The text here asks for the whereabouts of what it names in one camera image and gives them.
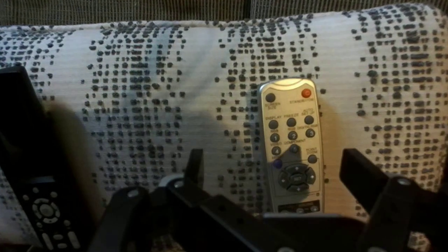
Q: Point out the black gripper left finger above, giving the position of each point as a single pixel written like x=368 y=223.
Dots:
x=126 y=219

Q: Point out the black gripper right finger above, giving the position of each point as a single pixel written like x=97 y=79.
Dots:
x=396 y=210

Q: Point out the grey remote control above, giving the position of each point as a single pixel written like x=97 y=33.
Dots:
x=291 y=140

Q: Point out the black remote control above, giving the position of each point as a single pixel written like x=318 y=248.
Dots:
x=42 y=210

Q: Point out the white pillow with dot print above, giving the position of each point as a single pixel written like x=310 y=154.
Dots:
x=163 y=93

